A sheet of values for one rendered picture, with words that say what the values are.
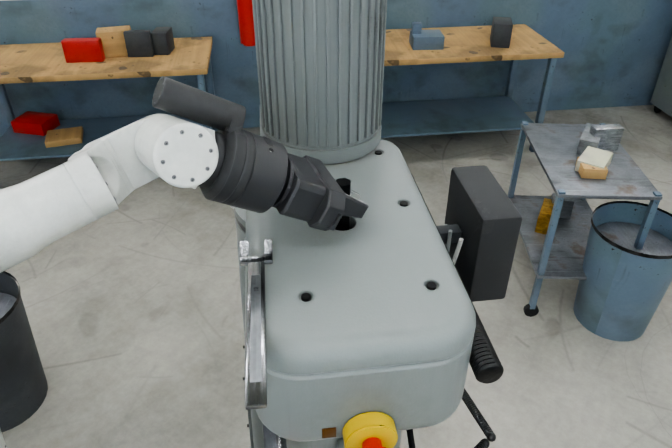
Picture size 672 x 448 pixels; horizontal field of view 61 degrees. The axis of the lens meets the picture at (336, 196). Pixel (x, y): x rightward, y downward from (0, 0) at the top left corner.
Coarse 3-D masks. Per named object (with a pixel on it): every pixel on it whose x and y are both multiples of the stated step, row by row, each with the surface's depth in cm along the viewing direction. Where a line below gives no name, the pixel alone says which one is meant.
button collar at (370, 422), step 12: (360, 420) 62; (372, 420) 62; (384, 420) 62; (348, 432) 62; (360, 432) 61; (372, 432) 62; (384, 432) 62; (396, 432) 63; (348, 444) 62; (360, 444) 63; (384, 444) 63
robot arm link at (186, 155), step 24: (168, 96) 58; (192, 96) 60; (216, 96) 62; (168, 120) 58; (216, 120) 62; (240, 120) 63; (144, 144) 58; (168, 144) 55; (192, 144) 56; (216, 144) 57; (240, 144) 62; (168, 168) 55; (192, 168) 57; (216, 168) 61; (240, 168) 61; (216, 192) 62; (240, 192) 62
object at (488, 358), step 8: (416, 184) 101; (472, 304) 75; (480, 320) 73; (480, 328) 71; (480, 336) 70; (488, 336) 71; (472, 344) 69; (480, 344) 69; (488, 344) 69; (472, 352) 68; (480, 352) 68; (488, 352) 68; (472, 360) 68; (480, 360) 67; (488, 360) 67; (496, 360) 67; (472, 368) 68; (480, 368) 66; (488, 368) 66; (496, 368) 66; (480, 376) 67; (488, 376) 67; (496, 376) 67
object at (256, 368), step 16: (240, 256) 69; (256, 256) 68; (272, 256) 69; (256, 272) 66; (256, 288) 64; (256, 304) 62; (256, 320) 60; (256, 336) 58; (256, 352) 56; (256, 368) 54; (256, 384) 53; (256, 400) 51
